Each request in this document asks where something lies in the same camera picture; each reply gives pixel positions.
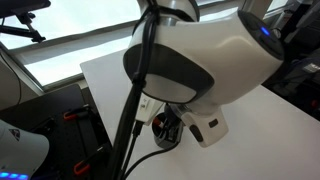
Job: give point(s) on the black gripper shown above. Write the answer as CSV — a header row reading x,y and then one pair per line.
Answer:
x,y
173,118

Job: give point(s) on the dark mug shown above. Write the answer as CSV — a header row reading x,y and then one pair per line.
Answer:
x,y
163,144

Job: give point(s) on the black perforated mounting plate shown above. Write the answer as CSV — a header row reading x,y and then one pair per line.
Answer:
x,y
66,143

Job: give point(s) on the grey blue office chair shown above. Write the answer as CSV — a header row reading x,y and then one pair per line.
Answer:
x,y
301,71

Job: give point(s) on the black equipment stand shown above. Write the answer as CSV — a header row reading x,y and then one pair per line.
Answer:
x,y
303,16

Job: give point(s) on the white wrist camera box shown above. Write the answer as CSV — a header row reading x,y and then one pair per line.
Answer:
x,y
146,110

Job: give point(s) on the grey window frame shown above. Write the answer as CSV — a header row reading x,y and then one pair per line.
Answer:
x,y
100,35

